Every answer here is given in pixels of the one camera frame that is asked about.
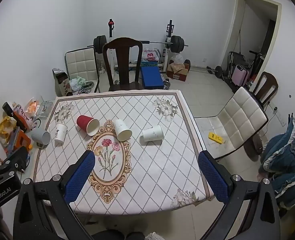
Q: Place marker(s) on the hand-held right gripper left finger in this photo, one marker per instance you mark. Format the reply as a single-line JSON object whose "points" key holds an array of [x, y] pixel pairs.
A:
{"points": [[80, 177]]}

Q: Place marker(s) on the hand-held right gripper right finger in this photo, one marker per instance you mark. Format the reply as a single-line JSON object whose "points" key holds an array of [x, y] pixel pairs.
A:
{"points": [[212, 180]]}

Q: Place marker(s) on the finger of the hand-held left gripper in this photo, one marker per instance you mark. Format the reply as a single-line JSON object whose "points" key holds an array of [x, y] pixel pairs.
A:
{"points": [[17, 158]]}

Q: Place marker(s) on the grey mug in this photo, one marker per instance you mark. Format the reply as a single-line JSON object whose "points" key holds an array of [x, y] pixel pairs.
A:
{"points": [[38, 135]]}

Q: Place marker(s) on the white cup with black print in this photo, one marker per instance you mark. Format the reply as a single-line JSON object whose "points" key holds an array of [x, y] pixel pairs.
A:
{"points": [[60, 132]]}

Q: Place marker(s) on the red paper cup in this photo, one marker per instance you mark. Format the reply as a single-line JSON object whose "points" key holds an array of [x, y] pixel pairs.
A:
{"points": [[83, 123]]}

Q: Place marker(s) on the plain white paper cup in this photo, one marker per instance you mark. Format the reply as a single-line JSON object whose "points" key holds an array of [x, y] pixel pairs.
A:
{"points": [[120, 127]]}

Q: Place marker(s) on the white speckled paper cup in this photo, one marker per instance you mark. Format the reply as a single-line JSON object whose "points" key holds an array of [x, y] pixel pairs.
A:
{"points": [[153, 133]]}

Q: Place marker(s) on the orange box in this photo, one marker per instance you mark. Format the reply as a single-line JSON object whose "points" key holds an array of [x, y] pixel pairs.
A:
{"points": [[21, 140]]}

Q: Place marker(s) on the yellow plastic bag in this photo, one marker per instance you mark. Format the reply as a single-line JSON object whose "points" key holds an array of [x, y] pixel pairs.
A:
{"points": [[5, 128]]}

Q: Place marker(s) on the red snack packet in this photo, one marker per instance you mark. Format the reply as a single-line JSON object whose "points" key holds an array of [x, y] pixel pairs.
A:
{"points": [[22, 118]]}

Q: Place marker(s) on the yellow tool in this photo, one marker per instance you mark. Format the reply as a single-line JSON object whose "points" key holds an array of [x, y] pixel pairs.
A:
{"points": [[215, 137]]}

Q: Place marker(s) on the black device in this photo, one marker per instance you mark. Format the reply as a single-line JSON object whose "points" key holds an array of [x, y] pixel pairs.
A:
{"points": [[7, 107]]}

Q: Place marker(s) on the orange snack packet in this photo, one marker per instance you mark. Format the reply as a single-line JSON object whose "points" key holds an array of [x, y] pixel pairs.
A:
{"points": [[32, 107]]}

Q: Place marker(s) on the clear glass ashtray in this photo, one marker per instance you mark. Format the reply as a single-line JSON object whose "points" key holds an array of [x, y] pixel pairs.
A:
{"points": [[45, 107]]}

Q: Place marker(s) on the floral diamond pattern tablecloth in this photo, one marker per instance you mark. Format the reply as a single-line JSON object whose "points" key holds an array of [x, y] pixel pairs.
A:
{"points": [[150, 170]]}

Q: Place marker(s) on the white padded chair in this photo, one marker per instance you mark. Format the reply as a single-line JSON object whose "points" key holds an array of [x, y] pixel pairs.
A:
{"points": [[80, 61], [240, 120]]}

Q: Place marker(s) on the blue denim clothing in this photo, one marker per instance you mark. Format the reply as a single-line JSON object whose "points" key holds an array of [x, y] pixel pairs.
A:
{"points": [[285, 155]]}

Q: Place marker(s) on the brown carton box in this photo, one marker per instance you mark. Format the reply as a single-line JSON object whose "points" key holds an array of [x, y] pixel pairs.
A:
{"points": [[62, 82]]}

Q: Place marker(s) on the metal bowls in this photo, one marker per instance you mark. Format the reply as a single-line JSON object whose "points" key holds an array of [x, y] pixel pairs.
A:
{"points": [[87, 86]]}

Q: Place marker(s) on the green plastic bag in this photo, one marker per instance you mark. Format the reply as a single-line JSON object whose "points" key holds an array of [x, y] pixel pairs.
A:
{"points": [[76, 83]]}

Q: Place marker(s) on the chrome dumbbell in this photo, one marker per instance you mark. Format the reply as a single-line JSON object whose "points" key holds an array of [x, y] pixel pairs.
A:
{"points": [[166, 85]]}

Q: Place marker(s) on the pink suitcase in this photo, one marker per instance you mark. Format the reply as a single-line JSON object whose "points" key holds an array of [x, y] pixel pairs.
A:
{"points": [[240, 76]]}

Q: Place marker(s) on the black dumbbell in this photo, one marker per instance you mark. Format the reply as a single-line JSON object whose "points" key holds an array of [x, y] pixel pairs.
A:
{"points": [[218, 70]]}

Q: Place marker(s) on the cardboard box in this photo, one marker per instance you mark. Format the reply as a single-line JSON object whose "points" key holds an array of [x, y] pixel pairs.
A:
{"points": [[177, 75]]}

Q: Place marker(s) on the dark wooden chair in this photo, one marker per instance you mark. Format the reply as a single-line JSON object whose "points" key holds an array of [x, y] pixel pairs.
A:
{"points": [[271, 82], [122, 47]]}

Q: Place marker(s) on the blue bench pad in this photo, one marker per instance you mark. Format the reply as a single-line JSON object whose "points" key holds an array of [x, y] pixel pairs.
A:
{"points": [[151, 77]]}

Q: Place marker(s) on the folded metal cart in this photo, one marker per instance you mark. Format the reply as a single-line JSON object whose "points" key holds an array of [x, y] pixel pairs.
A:
{"points": [[233, 57]]}

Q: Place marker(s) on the white plastic bag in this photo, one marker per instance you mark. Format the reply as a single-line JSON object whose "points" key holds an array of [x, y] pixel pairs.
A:
{"points": [[178, 58]]}

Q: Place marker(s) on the black scooter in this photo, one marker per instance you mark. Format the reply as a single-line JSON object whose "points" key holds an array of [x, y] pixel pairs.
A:
{"points": [[256, 57]]}

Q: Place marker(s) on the white bag with red print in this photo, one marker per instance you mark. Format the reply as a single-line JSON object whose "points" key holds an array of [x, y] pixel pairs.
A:
{"points": [[149, 55]]}

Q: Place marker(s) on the black barbell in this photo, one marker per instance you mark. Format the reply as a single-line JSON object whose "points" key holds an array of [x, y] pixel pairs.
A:
{"points": [[175, 43]]}

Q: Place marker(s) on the mop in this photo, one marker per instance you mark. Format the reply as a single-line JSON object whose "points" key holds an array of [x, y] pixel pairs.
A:
{"points": [[240, 40]]}

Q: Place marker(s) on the white weight bench rack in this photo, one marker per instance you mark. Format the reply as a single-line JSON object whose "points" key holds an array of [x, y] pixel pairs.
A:
{"points": [[110, 32]]}

